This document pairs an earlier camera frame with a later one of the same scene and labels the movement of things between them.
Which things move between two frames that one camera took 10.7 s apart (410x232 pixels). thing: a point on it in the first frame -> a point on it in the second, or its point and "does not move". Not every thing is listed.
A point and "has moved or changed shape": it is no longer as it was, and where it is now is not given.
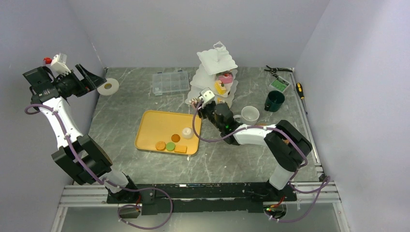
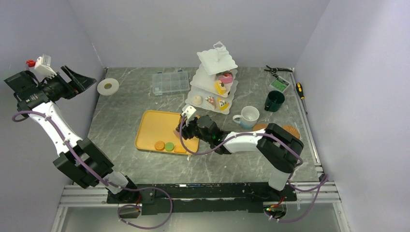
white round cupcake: x=187 y=133 has moved or changed shape
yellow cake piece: x=220 y=89 does not move
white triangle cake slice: x=193 y=100 has moved or changed shape
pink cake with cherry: x=226 y=78 does not move
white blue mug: x=249 y=115 does not move
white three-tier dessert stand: x=216 y=72 does not move
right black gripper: x=201 y=110 -> x=186 y=129
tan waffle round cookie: x=160 y=145 does not move
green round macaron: x=170 y=146 does not move
